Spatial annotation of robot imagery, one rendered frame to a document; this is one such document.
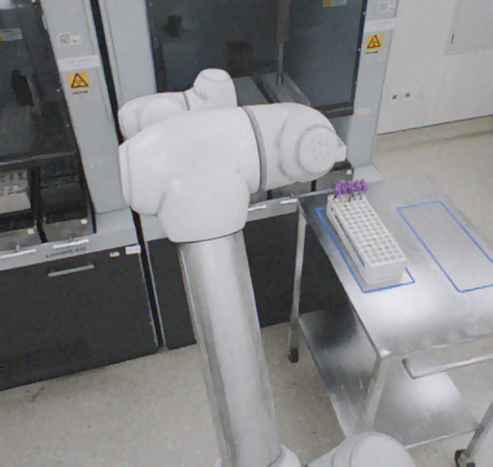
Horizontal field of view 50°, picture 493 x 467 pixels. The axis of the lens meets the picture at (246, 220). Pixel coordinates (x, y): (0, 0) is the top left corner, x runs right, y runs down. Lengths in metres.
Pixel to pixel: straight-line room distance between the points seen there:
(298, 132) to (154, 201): 0.22
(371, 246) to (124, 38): 0.83
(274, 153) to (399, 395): 1.24
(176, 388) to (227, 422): 1.31
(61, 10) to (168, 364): 1.38
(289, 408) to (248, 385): 1.27
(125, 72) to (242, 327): 0.91
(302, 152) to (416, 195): 0.98
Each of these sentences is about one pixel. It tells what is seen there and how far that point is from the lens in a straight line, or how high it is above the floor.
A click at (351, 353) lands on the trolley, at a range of 1.90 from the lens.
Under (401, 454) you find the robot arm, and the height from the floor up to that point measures 0.97.
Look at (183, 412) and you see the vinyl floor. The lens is 2.09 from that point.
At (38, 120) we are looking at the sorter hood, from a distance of 1.54.
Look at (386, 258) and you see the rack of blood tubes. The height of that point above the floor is 0.88.
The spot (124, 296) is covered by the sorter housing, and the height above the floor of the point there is 0.44.
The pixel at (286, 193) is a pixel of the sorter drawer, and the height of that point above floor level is 0.76.
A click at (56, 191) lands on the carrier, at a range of 1.66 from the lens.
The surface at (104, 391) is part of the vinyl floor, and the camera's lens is 2.19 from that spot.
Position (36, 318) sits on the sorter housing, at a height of 0.42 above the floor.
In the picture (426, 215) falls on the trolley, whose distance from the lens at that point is 1.61.
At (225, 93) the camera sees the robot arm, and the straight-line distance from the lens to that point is 1.29.
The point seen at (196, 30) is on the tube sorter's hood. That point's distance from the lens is 1.47.
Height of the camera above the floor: 1.81
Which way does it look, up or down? 41 degrees down
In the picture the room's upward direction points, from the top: 1 degrees counter-clockwise
